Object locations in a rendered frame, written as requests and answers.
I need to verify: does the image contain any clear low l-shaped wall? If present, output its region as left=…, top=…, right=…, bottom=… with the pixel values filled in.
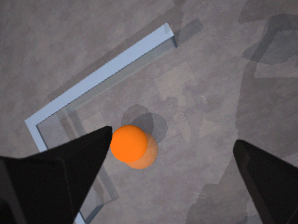
left=37, top=38, right=176, bottom=223

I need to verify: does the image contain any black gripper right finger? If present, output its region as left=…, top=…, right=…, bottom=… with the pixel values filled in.
left=233, top=140, right=298, bottom=224

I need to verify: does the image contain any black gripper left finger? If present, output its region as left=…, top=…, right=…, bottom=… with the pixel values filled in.
left=0, top=126, right=112, bottom=224

